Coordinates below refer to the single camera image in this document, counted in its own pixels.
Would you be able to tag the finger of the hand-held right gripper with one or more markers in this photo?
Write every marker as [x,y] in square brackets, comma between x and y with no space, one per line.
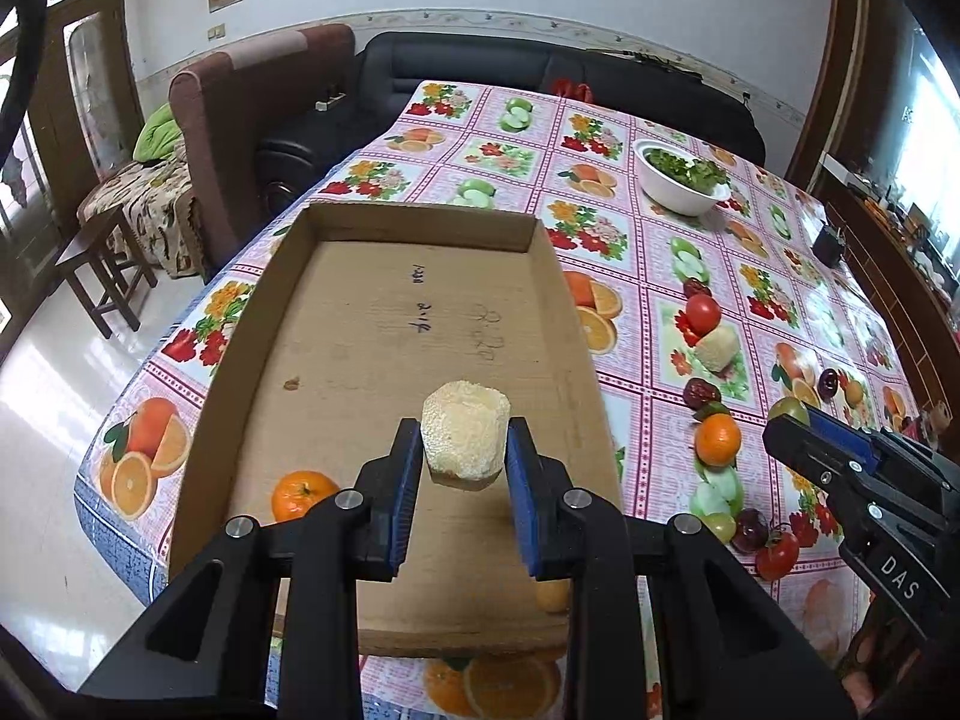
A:
[802,450]
[840,427]

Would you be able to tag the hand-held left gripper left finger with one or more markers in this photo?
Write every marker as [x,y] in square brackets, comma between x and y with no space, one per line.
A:
[405,480]

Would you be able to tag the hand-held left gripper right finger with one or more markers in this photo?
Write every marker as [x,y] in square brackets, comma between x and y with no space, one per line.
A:
[521,495]

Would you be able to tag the pale corn cob piece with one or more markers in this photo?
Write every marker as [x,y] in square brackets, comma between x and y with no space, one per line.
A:
[716,349]
[463,435]

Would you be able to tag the orange mandarin with leaf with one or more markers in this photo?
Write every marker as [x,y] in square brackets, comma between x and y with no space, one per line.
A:
[718,439]

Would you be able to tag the dark red plum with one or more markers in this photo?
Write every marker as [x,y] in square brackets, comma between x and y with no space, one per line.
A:
[696,289]
[701,392]
[829,384]
[748,530]

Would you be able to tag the red tomato with leaf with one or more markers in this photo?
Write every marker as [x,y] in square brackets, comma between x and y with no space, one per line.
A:
[778,553]

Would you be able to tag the small green fruit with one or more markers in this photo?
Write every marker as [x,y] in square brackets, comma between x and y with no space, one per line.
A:
[720,525]
[787,409]

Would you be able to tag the shallow cardboard box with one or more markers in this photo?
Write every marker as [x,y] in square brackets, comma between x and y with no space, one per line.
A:
[360,330]

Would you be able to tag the person's right hand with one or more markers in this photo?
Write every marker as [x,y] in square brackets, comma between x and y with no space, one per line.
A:
[870,667]

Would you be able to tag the wooden cabinet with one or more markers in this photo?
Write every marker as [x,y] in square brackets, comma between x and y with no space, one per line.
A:
[885,255]

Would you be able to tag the small black box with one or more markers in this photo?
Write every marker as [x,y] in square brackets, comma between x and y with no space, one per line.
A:
[829,244]

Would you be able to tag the white bowl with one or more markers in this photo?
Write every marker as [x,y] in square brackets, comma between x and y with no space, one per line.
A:
[675,191]

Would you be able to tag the green leafy vegetables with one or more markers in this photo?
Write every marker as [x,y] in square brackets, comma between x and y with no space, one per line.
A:
[690,169]

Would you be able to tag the fruit printed tablecloth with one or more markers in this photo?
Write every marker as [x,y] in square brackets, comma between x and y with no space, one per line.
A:
[525,195]

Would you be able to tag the bright window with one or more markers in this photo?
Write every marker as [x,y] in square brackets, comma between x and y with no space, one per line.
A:
[930,127]

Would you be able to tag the dark wooden stool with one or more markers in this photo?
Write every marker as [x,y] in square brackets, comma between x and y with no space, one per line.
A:
[97,262]

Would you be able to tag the floral blanket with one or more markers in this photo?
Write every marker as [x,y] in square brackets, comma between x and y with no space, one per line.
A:
[150,202]

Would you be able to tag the small white object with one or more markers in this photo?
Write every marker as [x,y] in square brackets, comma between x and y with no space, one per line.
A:
[328,100]

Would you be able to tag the red bag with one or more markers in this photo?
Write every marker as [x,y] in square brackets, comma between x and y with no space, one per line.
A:
[574,86]

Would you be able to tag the brown armchair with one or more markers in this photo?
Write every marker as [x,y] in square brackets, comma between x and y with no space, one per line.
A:
[247,90]

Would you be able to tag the black leather sofa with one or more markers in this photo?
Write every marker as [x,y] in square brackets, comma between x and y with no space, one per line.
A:
[450,60]

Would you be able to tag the green cushion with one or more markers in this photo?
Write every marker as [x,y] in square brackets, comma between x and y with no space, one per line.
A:
[154,133]

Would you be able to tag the wooden glass door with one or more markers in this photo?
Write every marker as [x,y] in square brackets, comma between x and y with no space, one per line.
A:
[82,52]

